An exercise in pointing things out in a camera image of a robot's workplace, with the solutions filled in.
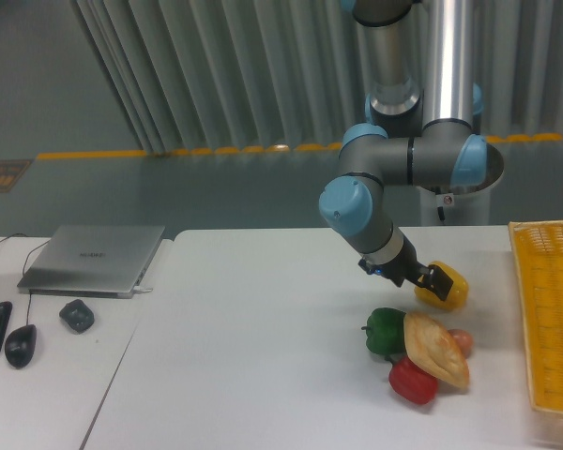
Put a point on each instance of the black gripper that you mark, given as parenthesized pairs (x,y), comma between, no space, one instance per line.
(397,261)

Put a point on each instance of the yellow bell pepper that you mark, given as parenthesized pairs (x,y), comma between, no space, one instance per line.
(450,288)

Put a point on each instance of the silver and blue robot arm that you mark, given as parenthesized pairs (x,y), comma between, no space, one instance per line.
(417,136)

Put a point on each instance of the green bell pepper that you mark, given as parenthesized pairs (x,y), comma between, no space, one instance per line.
(384,331)

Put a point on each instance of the red bell pepper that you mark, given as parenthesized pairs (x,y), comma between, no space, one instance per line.
(411,382)

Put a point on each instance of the flat toasted bread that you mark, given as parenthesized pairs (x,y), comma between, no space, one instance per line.
(431,347)

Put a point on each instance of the pink egg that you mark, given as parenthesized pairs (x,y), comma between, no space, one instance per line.
(464,340)

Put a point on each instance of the yellow woven basket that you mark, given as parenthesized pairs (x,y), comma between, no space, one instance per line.
(537,249)

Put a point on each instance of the small black device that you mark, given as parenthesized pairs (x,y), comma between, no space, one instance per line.
(77,316)

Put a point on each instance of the silver closed laptop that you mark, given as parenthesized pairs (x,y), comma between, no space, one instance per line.
(93,261)

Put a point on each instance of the black computer mouse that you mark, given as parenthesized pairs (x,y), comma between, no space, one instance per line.
(20,346)

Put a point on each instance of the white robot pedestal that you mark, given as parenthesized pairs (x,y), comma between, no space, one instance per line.
(462,206)

